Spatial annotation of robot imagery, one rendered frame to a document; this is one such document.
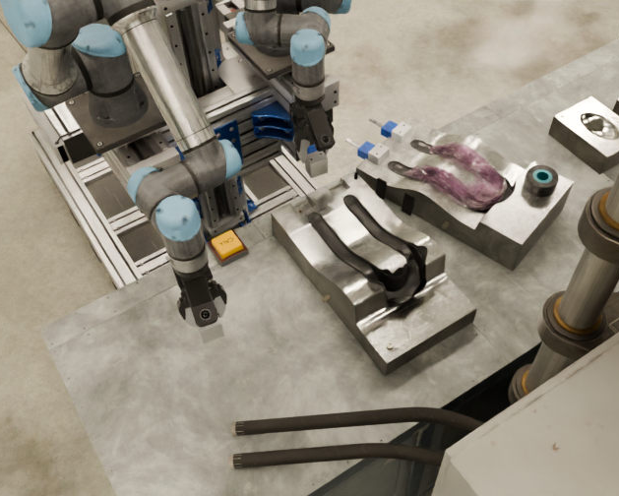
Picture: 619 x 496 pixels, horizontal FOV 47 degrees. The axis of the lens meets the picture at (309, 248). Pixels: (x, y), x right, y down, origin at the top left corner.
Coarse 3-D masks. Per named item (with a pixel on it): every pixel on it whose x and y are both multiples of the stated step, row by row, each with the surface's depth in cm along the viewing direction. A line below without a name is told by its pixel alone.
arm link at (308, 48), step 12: (300, 36) 156; (312, 36) 156; (300, 48) 154; (312, 48) 154; (324, 48) 157; (300, 60) 156; (312, 60) 156; (324, 60) 160; (300, 72) 159; (312, 72) 159; (324, 72) 162; (300, 84) 162; (312, 84) 161
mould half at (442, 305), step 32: (320, 192) 183; (352, 192) 183; (288, 224) 177; (352, 224) 177; (384, 224) 177; (320, 256) 171; (384, 256) 165; (320, 288) 173; (352, 288) 159; (448, 288) 167; (352, 320) 162; (384, 320) 162; (416, 320) 162; (448, 320) 162; (384, 352) 157; (416, 352) 161
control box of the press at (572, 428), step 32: (608, 352) 87; (544, 384) 86; (576, 384) 85; (608, 384) 85; (512, 416) 83; (544, 416) 82; (576, 416) 82; (608, 416) 82; (448, 448) 81; (480, 448) 80; (512, 448) 80; (544, 448) 80; (576, 448) 80; (608, 448) 80; (448, 480) 83; (480, 480) 78; (512, 480) 78; (544, 480) 78; (576, 480) 78; (608, 480) 78
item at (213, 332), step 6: (216, 324) 152; (198, 330) 156; (204, 330) 151; (210, 330) 152; (216, 330) 153; (222, 330) 154; (204, 336) 153; (210, 336) 154; (216, 336) 155; (222, 336) 156; (204, 342) 155
